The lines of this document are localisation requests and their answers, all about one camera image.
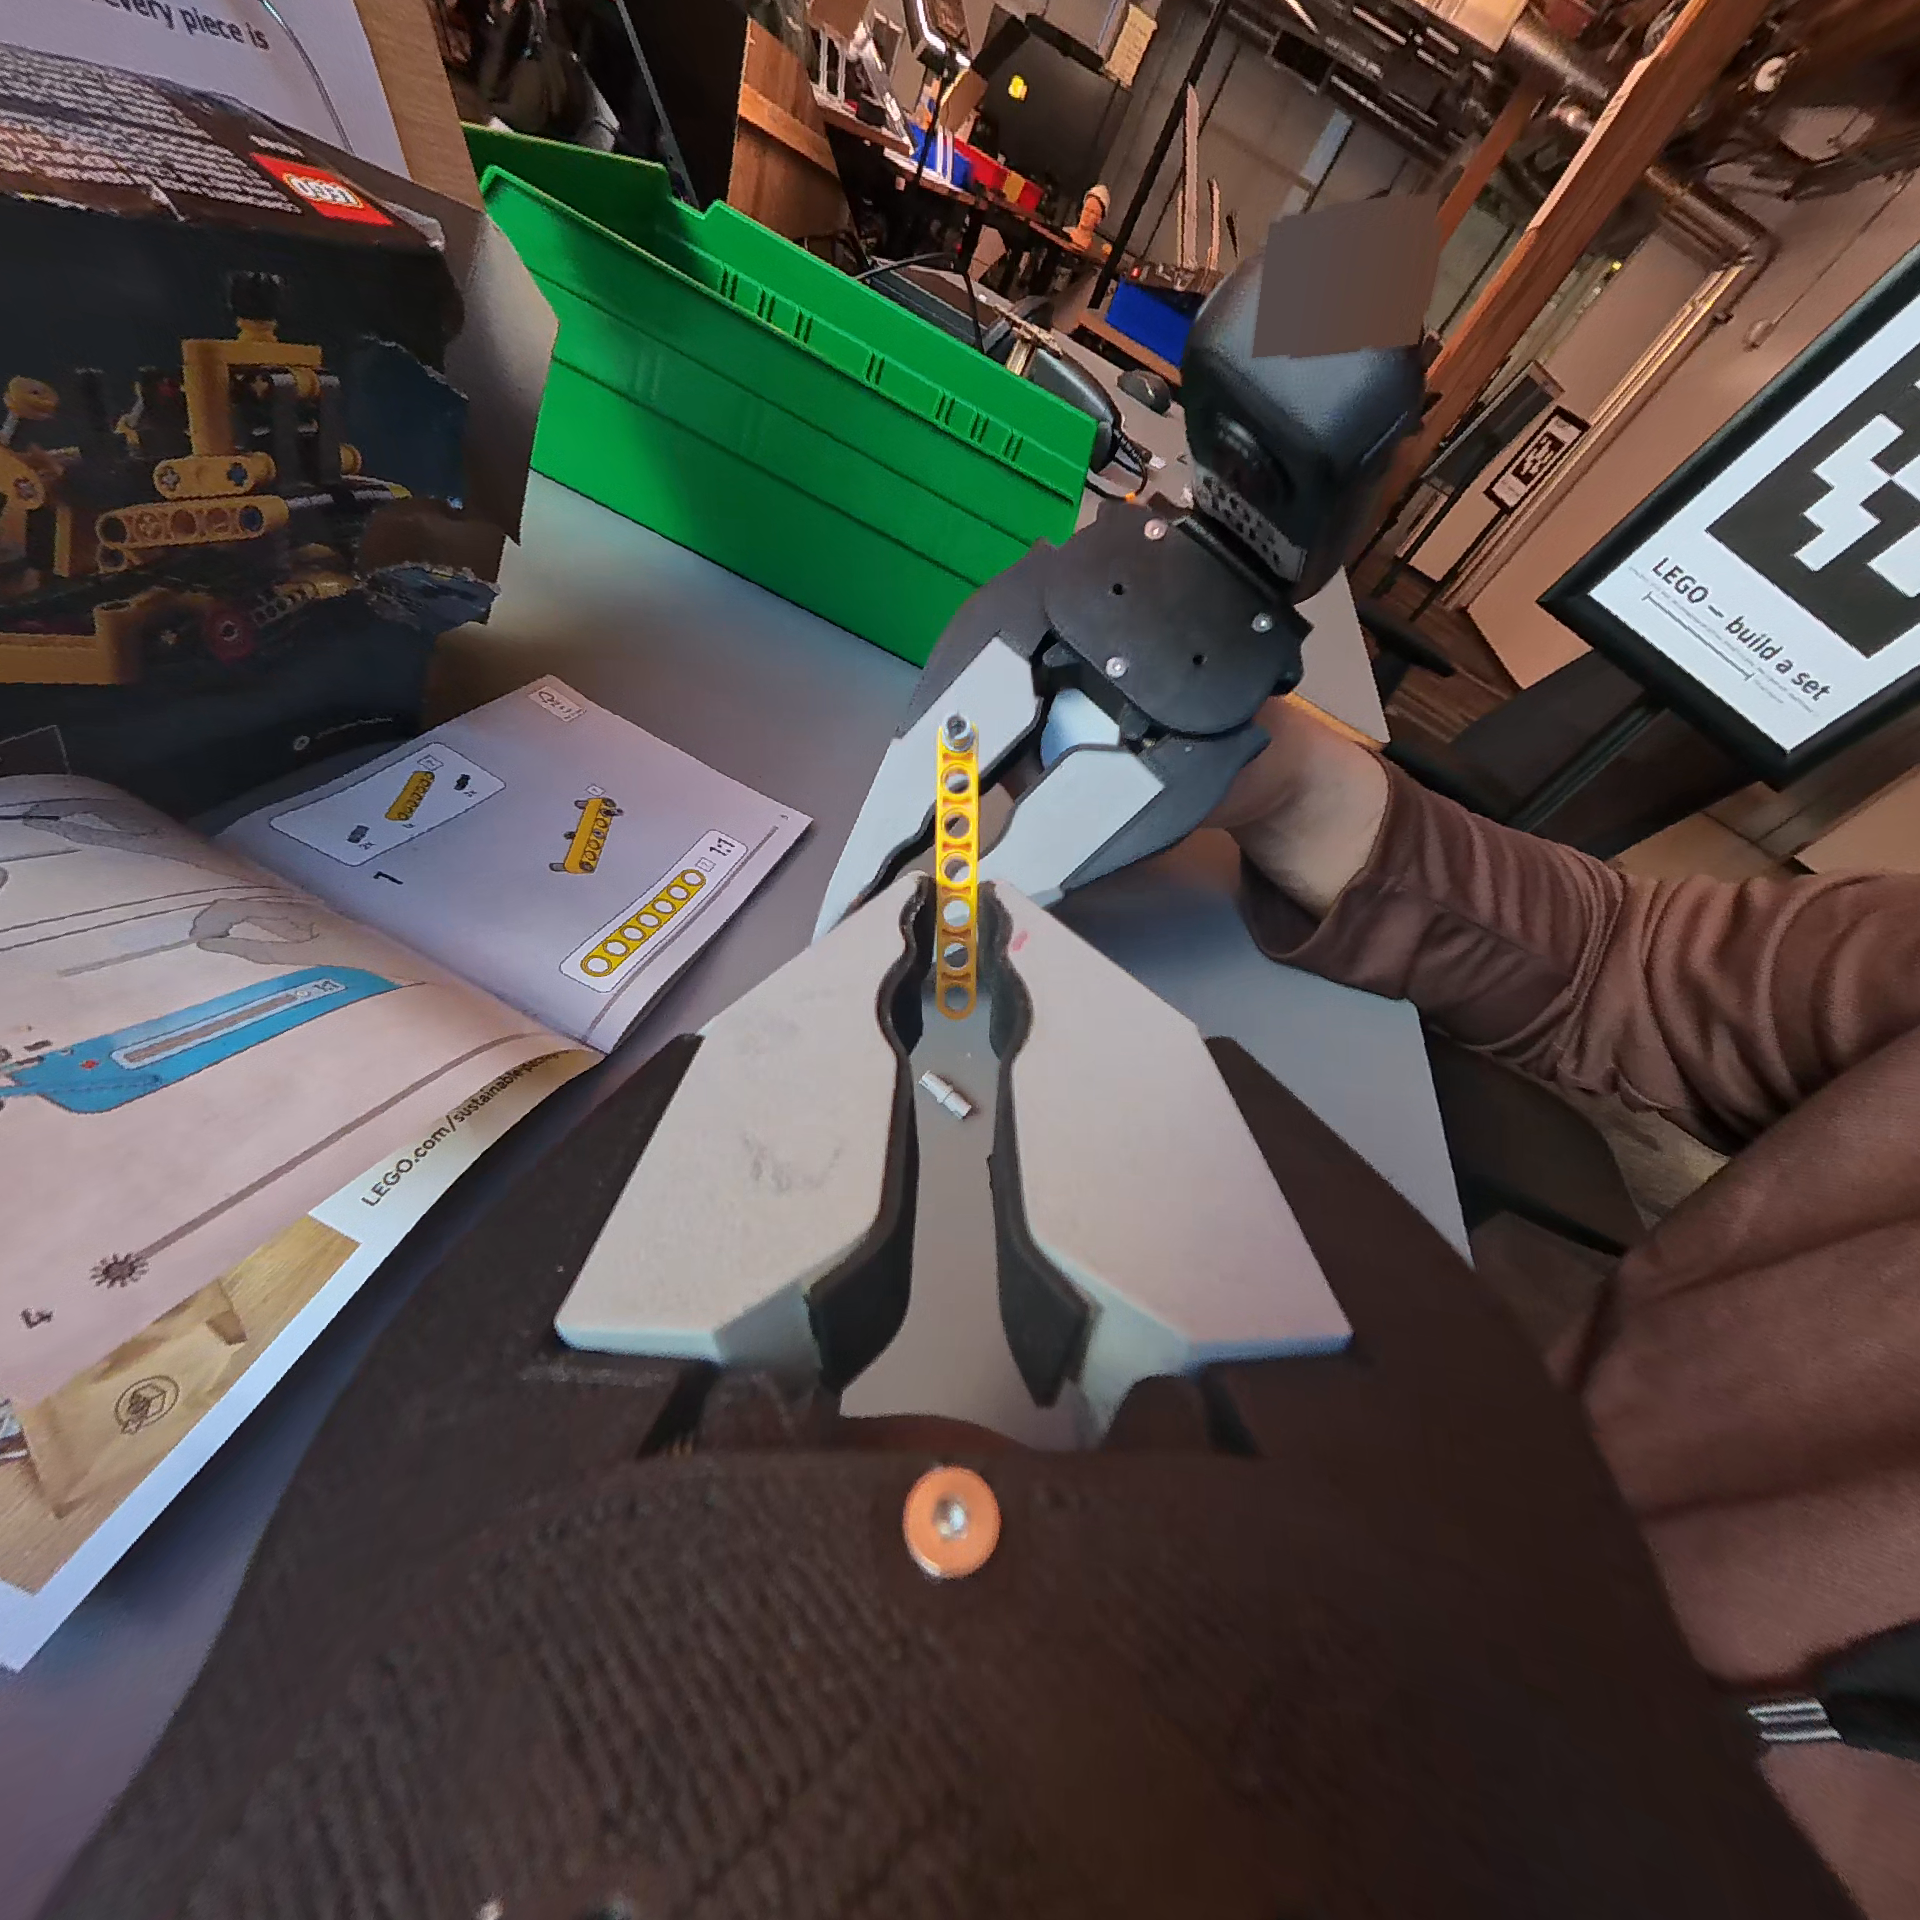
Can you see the lego set box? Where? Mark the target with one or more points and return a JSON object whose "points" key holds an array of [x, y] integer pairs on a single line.
{"points": [[224, 452]]}

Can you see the person's right forearm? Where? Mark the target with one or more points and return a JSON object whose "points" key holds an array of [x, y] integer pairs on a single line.
{"points": [[1575, 962]]}

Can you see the wooden post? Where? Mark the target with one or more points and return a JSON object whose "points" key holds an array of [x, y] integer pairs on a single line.
{"points": [[1620, 166]]}

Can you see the computer mouse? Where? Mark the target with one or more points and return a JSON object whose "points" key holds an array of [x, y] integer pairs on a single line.
{"points": [[1147, 390]]}

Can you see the blue storage crate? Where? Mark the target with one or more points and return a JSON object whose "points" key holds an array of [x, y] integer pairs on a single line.
{"points": [[1154, 323]]}

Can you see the small framed marker tag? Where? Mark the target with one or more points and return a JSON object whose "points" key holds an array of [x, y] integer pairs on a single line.
{"points": [[1538, 458]]}

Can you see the yellow lego beam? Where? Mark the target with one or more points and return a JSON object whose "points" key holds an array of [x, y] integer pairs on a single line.
{"points": [[956, 902]]}

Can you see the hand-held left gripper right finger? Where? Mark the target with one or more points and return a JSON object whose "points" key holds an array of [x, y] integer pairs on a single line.
{"points": [[1154, 1186]]}

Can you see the framed marker tag sign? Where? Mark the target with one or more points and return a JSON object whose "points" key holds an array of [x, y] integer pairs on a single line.
{"points": [[1800, 495]]}

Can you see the green plastic bin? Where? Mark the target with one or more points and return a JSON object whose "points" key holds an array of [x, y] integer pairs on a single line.
{"points": [[569, 158], [780, 436]]}

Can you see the brown display board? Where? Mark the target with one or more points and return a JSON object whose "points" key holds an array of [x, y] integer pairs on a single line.
{"points": [[435, 90]]}

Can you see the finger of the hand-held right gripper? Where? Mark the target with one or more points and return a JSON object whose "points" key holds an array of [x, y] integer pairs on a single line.
{"points": [[1118, 811], [900, 811]]}

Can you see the person's brown sweater torso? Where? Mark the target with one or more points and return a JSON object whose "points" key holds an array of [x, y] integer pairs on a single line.
{"points": [[1769, 1349]]}

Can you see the lego instruction booklet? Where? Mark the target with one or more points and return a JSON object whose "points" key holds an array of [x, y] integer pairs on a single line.
{"points": [[224, 1126]]}

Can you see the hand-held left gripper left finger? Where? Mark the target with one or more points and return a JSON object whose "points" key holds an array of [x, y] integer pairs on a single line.
{"points": [[720, 1186]]}

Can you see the black monitor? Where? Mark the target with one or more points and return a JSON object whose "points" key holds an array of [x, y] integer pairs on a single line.
{"points": [[1050, 99]]}

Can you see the printed instruction poster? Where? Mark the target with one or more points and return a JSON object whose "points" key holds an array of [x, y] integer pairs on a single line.
{"points": [[180, 60]]}

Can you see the person's right hand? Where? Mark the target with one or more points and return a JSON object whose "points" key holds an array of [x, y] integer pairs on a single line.
{"points": [[1306, 797]]}

